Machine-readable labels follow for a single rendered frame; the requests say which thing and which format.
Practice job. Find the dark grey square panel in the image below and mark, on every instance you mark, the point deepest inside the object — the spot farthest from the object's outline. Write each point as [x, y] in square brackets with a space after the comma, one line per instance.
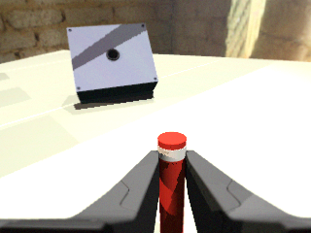
[111, 62]

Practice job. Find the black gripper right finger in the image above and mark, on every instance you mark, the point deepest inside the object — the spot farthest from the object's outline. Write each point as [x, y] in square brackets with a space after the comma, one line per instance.
[219, 204]

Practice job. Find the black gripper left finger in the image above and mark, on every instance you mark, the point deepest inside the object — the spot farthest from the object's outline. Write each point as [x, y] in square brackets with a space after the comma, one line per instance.
[129, 206]

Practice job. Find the red peg with white band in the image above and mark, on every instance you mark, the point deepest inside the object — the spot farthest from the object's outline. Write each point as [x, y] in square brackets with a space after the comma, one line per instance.
[172, 147]

